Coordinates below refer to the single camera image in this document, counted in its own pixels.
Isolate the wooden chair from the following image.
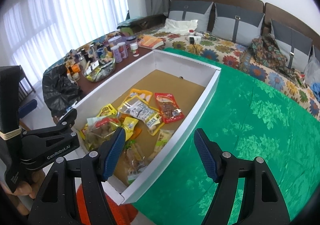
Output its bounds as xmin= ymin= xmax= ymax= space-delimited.
xmin=18 ymin=66 xmax=37 ymax=119

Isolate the long yellow snack packet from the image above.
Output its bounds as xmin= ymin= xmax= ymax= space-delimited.
xmin=97 ymin=103 xmax=118 ymax=117

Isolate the green floral tablecloth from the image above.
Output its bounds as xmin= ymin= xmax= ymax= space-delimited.
xmin=132 ymin=47 xmax=320 ymax=225

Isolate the clear yellow-edged snack packet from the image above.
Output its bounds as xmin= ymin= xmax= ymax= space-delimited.
xmin=118 ymin=95 xmax=164 ymax=136

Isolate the red fish snack packet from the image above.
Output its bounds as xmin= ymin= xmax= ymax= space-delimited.
xmin=155 ymin=93 xmax=184 ymax=124

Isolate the person's left hand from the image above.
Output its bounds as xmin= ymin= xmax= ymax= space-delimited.
xmin=1 ymin=170 xmax=46 ymax=200

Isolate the black garbage bag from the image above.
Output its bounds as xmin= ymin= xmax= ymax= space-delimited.
xmin=42 ymin=64 xmax=83 ymax=117

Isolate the glass bowl with items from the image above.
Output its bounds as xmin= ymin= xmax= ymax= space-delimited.
xmin=82 ymin=58 xmax=116 ymax=82

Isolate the floral sofa cover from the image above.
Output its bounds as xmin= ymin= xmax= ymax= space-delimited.
xmin=49 ymin=24 xmax=320 ymax=122

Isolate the orange book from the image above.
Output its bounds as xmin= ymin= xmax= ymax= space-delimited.
xmin=138 ymin=35 xmax=164 ymax=50

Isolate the small yellow snack packet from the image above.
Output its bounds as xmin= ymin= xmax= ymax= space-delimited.
xmin=122 ymin=117 xmax=141 ymax=141

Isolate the grey cushion far right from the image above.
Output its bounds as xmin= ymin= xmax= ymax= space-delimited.
xmin=303 ymin=44 xmax=320 ymax=85

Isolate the orange snack packet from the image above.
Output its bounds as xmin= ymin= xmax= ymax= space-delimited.
xmin=129 ymin=88 xmax=153 ymax=103

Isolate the dark patterned cloth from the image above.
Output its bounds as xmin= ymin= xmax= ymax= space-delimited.
xmin=239 ymin=34 xmax=299 ymax=85

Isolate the brown snack packet bottom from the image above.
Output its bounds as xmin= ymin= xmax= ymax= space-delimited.
xmin=124 ymin=139 xmax=148 ymax=184

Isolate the white pillow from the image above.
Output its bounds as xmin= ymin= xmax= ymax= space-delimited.
xmin=158 ymin=18 xmax=198 ymax=35

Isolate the orange red stool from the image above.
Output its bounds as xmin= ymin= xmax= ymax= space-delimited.
xmin=76 ymin=184 xmax=139 ymax=225

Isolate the white pill bottle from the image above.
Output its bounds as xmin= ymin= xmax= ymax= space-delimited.
xmin=130 ymin=43 xmax=139 ymax=57

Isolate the white cardboard box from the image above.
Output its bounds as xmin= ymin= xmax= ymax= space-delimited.
xmin=74 ymin=50 xmax=221 ymax=205

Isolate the grey cushion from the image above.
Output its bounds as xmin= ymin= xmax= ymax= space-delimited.
xmin=303 ymin=44 xmax=320 ymax=85
xmin=212 ymin=3 xmax=265 ymax=47
xmin=168 ymin=0 xmax=214 ymax=31
xmin=271 ymin=20 xmax=312 ymax=72

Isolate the grey cushion far left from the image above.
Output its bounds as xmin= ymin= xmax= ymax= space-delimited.
xmin=168 ymin=0 xmax=214 ymax=31

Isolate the purple canister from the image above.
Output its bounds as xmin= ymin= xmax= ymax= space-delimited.
xmin=111 ymin=45 xmax=123 ymax=63

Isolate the meatball snack bag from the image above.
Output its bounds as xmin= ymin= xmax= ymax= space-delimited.
xmin=81 ymin=115 xmax=121 ymax=151

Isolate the beige snack packet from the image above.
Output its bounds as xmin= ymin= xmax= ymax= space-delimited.
xmin=148 ymin=129 xmax=175 ymax=161

